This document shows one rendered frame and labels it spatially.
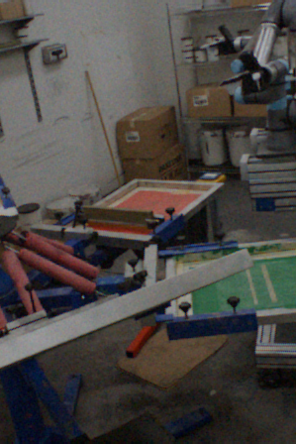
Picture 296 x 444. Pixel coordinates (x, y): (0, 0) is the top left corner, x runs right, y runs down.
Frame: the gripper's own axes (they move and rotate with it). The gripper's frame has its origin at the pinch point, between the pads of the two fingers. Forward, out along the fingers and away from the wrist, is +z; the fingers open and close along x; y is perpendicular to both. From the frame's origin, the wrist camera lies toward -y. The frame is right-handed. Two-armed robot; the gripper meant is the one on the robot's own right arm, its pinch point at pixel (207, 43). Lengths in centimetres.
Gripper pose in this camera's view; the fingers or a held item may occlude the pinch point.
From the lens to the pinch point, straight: 374.0
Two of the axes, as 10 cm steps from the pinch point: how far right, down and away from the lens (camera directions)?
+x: 6.2, -4.9, 6.2
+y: 2.3, 8.6, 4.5
